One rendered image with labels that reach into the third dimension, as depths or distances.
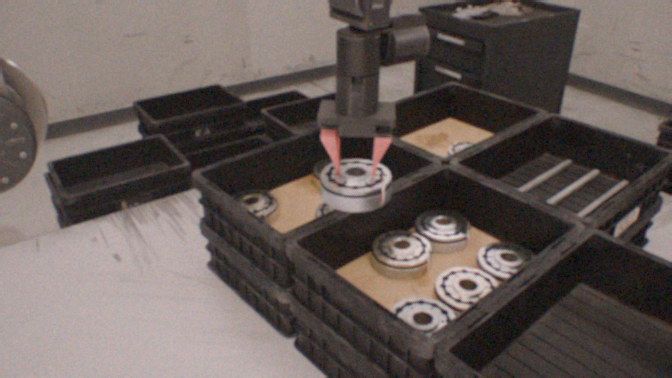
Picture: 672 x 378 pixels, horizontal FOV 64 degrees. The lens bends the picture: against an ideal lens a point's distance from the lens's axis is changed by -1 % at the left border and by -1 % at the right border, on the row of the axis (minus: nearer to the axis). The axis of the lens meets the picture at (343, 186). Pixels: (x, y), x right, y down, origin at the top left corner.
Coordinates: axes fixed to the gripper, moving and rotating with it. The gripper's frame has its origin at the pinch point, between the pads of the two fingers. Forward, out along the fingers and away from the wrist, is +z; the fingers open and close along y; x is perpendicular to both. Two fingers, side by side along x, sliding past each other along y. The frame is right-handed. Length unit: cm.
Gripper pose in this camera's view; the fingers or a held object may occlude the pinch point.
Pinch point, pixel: (355, 169)
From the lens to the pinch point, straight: 78.5
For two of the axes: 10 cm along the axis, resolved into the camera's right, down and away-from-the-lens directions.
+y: -10.0, -0.3, 0.4
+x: -0.5, 4.9, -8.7
